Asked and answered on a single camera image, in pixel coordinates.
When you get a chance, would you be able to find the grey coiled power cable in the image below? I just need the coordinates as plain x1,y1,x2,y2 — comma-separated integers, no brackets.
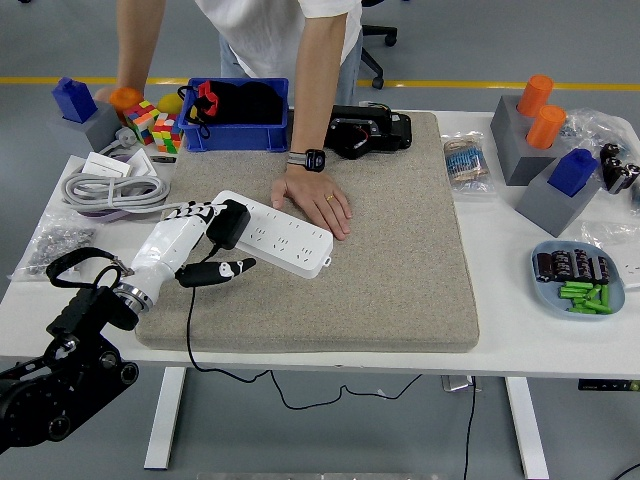
60,128,174,216

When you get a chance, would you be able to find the white card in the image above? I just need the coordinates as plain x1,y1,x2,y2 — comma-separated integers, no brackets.
114,149,157,177

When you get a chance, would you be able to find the orange ball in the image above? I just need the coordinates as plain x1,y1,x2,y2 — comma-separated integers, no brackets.
108,86,146,121

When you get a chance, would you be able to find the orange cylinder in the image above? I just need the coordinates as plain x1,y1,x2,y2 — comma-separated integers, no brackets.
525,104,567,150
516,74,555,118

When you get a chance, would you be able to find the grey-brown mat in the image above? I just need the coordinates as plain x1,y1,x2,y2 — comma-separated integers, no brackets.
134,110,481,354

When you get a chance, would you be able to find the black hanging cable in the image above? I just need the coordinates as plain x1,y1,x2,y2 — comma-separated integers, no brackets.
461,378,479,480

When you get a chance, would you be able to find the colourful puzzle cube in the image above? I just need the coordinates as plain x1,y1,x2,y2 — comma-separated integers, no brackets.
151,113,184,154
123,100,161,146

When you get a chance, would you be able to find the blue plastic bin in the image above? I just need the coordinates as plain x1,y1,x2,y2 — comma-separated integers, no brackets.
178,77,291,154

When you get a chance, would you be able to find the black table control panel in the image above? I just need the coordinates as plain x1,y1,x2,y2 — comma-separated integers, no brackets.
577,379,640,393

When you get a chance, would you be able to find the black office chair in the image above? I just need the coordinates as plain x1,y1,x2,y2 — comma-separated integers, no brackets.
360,0,399,90

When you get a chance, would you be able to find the grey metal bracket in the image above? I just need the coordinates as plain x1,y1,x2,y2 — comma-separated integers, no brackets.
441,374,484,393

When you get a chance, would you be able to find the clear bag of hardware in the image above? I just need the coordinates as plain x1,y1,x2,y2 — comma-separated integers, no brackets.
558,108,635,157

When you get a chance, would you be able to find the person's left hand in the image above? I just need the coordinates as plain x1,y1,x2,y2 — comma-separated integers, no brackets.
270,169,354,242

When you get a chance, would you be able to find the black plug with cord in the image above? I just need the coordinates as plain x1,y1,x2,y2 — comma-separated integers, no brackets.
185,198,425,412

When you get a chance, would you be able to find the clear plastic bag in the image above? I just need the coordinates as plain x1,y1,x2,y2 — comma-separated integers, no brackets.
581,220,640,252

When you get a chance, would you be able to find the white flat box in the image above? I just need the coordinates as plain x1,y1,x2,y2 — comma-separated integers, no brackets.
82,152,134,179

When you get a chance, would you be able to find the black mechanical device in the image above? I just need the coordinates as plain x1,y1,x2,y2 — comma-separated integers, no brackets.
324,103,414,161

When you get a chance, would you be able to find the person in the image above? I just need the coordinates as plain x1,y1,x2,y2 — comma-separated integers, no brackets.
194,0,364,107

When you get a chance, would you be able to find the blue plastic block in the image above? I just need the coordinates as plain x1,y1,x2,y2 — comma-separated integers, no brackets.
51,77,99,124
547,148,599,198

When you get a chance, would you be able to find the grey two-slot holder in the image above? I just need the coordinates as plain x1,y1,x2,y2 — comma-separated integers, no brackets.
489,94,568,187

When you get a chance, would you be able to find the light blue plate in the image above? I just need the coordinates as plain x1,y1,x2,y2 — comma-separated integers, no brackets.
530,240,627,322

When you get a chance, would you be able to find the black pouch with red trim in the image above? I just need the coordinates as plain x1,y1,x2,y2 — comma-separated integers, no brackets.
177,79,285,140

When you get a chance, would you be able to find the white table leg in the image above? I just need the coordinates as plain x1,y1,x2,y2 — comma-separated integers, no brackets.
144,367,187,471
504,376,551,480

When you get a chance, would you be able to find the black wrist watch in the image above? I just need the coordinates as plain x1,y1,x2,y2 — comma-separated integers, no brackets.
287,148,327,174

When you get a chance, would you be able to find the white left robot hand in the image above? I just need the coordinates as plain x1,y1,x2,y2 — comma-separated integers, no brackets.
128,198,258,301

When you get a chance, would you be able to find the grey single-slot holder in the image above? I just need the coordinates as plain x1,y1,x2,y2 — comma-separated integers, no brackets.
514,158,603,238
48,102,124,154

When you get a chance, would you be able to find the clear bag of resistors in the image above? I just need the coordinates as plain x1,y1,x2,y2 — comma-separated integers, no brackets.
440,131,499,196

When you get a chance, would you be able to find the white power strip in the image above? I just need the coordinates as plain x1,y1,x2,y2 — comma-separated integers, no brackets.
212,189,335,280

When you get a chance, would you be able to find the clear bag of screws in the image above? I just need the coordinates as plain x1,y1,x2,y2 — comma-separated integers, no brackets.
7,213,99,284

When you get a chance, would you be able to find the yellow ball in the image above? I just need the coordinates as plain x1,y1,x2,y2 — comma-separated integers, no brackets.
157,93,184,116

